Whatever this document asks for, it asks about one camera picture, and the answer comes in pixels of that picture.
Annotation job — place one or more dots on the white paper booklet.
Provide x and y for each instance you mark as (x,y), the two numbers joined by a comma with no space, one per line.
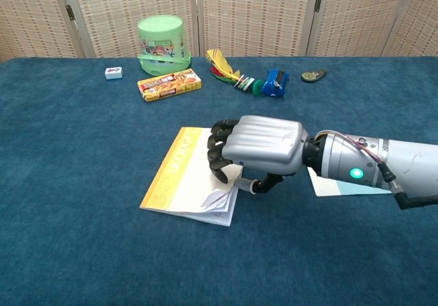
(184,182)

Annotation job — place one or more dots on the woven bamboo folding screen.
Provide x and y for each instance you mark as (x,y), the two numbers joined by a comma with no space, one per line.
(256,11)

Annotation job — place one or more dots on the colourful feather shuttlecock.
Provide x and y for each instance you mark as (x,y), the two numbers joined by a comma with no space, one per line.
(222,64)

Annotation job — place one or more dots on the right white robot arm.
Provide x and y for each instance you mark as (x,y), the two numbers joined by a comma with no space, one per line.
(410,162)

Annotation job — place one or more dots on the dark metal screen hinge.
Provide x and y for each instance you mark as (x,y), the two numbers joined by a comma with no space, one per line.
(318,4)
(70,12)

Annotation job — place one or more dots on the green plastic toy bucket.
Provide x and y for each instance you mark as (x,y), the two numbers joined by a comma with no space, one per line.
(161,35)

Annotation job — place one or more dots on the blue and white tasselled bookmark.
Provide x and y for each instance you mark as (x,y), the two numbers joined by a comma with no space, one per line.
(328,188)

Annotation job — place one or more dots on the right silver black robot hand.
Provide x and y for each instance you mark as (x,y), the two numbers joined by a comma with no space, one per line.
(263,141)

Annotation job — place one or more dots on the white mahjong tile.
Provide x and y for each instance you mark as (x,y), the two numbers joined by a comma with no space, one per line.
(113,73)

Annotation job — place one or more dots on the black correction tape dispenser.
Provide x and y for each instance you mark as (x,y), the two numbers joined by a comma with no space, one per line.
(309,76)

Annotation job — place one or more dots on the yellow curry box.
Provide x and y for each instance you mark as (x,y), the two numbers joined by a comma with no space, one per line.
(169,85)

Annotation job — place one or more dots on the blue table cloth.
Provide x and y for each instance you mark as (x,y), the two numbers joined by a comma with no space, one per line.
(85,182)

